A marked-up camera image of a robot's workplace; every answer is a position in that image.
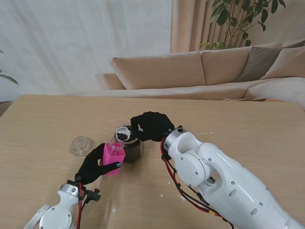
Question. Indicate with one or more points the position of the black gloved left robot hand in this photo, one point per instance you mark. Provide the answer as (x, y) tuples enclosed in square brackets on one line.
[(91, 167)]

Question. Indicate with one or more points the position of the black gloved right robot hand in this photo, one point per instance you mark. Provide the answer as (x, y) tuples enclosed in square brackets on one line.
[(155, 126)]

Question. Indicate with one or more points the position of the pink coffee jar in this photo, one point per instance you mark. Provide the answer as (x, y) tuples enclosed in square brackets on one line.
[(112, 157)]

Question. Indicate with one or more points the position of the clear glass jar lid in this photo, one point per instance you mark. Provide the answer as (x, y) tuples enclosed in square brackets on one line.
[(79, 144)]

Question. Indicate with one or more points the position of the white plastic spoon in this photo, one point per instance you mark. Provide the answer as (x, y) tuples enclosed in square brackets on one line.
[(124, 133)]

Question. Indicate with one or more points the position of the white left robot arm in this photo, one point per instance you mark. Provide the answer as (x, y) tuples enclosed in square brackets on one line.
[(59, 210)]

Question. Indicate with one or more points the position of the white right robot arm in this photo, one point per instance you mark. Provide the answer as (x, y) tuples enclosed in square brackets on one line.
[(226, 181)]

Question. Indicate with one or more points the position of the glass jar of coffee beans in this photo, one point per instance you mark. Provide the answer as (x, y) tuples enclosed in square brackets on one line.
[(133, 150)]

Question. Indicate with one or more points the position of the beige sofa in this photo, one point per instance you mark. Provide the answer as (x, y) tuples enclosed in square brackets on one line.
[(162, 71)]

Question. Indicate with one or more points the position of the beige pleated curtain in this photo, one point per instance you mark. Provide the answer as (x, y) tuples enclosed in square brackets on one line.
[(186, 26)]

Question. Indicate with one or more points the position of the white sheer curtain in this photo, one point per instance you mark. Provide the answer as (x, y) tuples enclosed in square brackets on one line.
[(83, 43)]

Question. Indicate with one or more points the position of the small green plant leaves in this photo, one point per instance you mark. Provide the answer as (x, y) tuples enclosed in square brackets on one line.
[(9, 78)]

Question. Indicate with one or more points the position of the grey sofa cushion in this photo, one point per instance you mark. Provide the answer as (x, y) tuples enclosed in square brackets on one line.
[(259, 62)]

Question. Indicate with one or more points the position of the tall green leafy plant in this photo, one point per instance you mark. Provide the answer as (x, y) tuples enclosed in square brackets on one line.
[(224, 16)]

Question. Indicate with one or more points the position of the beige sofa cushion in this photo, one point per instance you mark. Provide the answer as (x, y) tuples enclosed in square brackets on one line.
[(288, 63)]

